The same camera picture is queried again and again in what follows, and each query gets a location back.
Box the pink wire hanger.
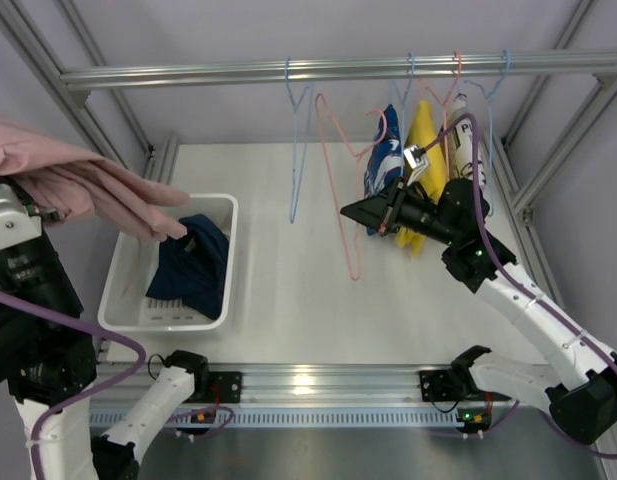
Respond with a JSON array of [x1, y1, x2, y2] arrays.
[[314, 93, 388, 282]]

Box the light blue wire hanger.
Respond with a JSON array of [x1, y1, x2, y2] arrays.
[[284, 57, 314, 225]]

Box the navy blue trousers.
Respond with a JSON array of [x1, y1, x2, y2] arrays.
[[146, 214, 230, 320]]

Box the pink trousers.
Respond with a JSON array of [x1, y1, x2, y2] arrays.
[[0, 116, 190, 242]]

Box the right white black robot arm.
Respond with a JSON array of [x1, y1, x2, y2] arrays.
[[340, 179, 617, 446]]

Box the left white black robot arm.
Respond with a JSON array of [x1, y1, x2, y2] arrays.
[[0, 235, 210, 479]]

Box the blue white patterned trousers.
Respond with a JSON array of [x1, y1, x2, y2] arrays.
[[363, 103, 407, 236]]

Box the yellow trousers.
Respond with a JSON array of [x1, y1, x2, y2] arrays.
[[396, 100, 447, 258]]

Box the white black print trousers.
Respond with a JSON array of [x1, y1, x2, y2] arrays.
[[444, 93, 474, 180]]

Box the empty light blue hanger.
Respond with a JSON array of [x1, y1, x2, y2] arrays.
[[464, 49, 512, 216]]

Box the white plastic basket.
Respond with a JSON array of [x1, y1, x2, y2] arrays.
[[98, 193, 239, 335]]

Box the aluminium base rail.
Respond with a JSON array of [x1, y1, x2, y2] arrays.
[[90, 363, 554, 412]]

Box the right aluminium frame strut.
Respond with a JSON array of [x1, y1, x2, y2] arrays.
[[503, 1, 617, 223]]

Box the aluminium frame strut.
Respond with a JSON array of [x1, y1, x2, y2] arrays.
[[0, 1, 178, 180], [503, 1, 617, 223]]

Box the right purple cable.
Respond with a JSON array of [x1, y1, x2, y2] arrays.
[[420, 112, 617, 460]]

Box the purple cable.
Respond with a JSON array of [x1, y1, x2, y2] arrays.
[[420, 112, 617, 460], [0, 284, 235, 480]]

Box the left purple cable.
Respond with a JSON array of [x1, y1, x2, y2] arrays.
[[0, 284, 235, 480]]

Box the aluminium hanging rail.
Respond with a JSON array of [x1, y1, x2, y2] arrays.
[[59, 49, 617, 92]]

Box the slotted grey cable duct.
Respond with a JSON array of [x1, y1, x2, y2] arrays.
[[90, 405, 484, 430]]

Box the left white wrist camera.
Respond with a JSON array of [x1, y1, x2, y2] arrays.
[[0, 184, 60, 250]]

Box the left aluminium frame strut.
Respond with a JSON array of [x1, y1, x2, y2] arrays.
[[0, 1, 178, 180]]

